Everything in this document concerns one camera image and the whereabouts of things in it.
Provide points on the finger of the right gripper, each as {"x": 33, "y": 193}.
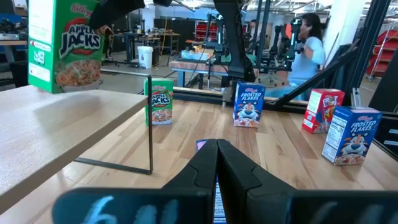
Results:
{"x": 116, "y": 11}

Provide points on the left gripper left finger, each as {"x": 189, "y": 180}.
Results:
{"x": 192, "y": 199}

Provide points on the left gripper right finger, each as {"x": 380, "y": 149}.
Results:
{"x": 248, "y": 193}

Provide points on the green Apple Jacks cereal box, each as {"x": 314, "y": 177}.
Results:
{"x": 77, "y": 62}
{"x": 160, "y": 102}

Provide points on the blue Frosted Flakes cereal box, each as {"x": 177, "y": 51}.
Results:
{"x": 248, "y": 105}
{"x": 354, "y": 137}

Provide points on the red Froot Loops cereal box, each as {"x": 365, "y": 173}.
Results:
{"x": 323, "y": 109}

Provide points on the black background robot arm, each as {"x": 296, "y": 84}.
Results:
{"x": 293, "y": 40}
{"x": 219, "y": 34}

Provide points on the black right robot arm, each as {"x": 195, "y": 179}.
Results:
{"x": 236, "y": 40}

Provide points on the red shelf bins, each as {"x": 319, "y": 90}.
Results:
{"x": 203, "y": 31}

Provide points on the cluttered wooden workbench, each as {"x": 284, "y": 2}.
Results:
{"x": 164, "y": 35}

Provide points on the white plastic bucket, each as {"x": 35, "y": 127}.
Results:
{"x": 145, "y": 57}

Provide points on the pale blue plastic bin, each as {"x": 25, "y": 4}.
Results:
{"x": 194, "y": 56}

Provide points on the background wooden table blue legs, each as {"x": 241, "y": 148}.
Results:
{"x": 199, "y": 66}

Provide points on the person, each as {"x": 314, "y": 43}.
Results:
{"x": 308, "y": 59}
{"x": 253, "y": 28}

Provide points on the red storage rack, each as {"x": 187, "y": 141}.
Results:
{"x": 384, "y": 53}

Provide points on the wooden shelf black metal frame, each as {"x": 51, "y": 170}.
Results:
{"x": 62, "y": 124}

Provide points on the black aluminium rig frame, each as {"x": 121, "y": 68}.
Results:
{"x": 370, "y": 40}

